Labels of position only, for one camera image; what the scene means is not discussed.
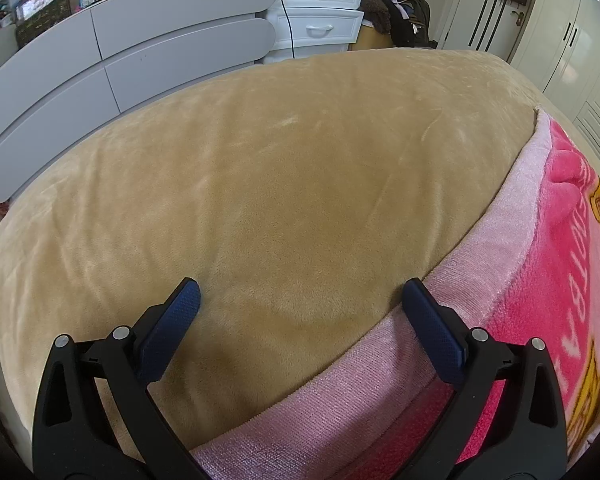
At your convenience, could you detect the white wardrobe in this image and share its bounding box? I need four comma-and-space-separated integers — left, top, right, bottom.
510, 0, 600, 183

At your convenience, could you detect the patterned storage box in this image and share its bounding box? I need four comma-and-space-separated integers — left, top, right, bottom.
14, 0, 75, 47

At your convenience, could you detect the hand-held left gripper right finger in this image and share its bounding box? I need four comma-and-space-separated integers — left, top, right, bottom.
395, 278, 567, 480

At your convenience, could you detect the pink printed blanket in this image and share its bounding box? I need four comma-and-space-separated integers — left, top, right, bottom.
190, 107, 600, 480

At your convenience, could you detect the dark clothes pile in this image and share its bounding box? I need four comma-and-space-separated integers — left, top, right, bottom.
358, 0, 406, 37

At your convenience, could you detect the white drawer cabinet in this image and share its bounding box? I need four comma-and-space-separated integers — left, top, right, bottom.
254, 0, 367, 65

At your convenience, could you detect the black cable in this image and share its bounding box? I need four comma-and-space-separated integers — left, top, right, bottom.
269, 0, 297, 59

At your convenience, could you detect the white door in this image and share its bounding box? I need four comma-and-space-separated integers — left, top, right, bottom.
437, 0, 546, 58

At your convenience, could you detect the tan wooden box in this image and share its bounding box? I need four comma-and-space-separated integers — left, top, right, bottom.
352, 20, 396, 52

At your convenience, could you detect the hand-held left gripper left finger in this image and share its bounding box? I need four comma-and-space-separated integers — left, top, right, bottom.
31, 277, 216, 480

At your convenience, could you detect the grey curved cabinet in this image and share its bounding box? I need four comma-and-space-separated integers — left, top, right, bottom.
0, 0, 279, 206

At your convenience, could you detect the tan plush bed cover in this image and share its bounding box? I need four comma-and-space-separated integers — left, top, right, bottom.
0, 49, 546, 461

